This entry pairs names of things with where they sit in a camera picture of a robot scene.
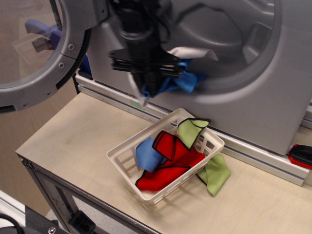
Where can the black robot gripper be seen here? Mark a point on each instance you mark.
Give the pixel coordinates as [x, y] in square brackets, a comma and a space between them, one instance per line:
[148, 62]

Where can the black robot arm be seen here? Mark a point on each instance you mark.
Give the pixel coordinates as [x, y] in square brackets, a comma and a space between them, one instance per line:
[138, 19]

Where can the black device bottom left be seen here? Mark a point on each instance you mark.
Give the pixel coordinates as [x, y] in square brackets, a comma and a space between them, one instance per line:
[27, 221]

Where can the metal table frame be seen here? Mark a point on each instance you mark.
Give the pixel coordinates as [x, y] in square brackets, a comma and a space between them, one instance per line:
[60, 195]

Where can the grey cloth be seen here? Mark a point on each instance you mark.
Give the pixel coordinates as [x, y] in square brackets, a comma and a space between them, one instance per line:
[182, 52]

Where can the aluminium profile rail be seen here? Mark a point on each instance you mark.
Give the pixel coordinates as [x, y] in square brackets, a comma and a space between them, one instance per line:
[278, 165]

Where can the grey toy washing machine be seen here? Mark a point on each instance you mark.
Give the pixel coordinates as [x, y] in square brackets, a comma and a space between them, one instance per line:
[258, 81]

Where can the black bracket under table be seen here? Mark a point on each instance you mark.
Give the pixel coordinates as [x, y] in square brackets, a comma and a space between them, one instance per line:
[82, 223]

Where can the round grey washer door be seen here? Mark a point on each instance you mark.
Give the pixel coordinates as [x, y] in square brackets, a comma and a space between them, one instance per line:
[28, 78]

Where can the red and black tool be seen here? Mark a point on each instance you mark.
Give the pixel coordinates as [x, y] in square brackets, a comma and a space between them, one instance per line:
[301, 155]

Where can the white plastic basket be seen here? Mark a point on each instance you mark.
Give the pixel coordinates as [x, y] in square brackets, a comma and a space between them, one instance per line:
[123, 156]

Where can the dark blue cloth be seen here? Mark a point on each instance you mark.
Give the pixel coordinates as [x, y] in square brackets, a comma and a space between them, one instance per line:
[187, 81]

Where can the red cloth black trim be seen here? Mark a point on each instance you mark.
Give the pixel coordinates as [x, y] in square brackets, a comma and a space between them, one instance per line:
[180, 159]

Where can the green cloth black trim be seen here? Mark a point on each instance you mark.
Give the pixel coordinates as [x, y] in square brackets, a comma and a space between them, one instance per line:
[216, 172]

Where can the blue clamp behind door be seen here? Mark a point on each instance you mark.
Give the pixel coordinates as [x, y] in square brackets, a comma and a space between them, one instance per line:
[49, 35]

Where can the light blue cloth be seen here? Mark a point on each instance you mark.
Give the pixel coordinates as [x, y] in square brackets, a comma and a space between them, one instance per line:
[147, 157]

